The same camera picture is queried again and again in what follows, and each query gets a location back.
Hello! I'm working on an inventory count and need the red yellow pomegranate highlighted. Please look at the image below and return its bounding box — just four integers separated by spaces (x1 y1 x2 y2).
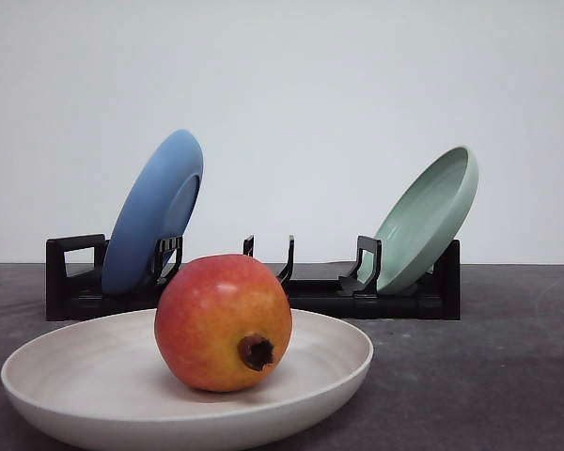
154 253 292 393

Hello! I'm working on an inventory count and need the white plate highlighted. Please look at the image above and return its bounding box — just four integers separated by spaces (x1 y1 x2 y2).
0 309 374 448

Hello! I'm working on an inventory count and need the blue plate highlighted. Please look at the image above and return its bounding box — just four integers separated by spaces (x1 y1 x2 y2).
102 129 204 295

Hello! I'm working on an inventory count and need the green plate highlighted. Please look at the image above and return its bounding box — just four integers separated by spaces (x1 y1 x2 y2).
358 147 479 294

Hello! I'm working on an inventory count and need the black plastic dish rack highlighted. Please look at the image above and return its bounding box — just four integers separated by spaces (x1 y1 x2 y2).
45 235 461 321

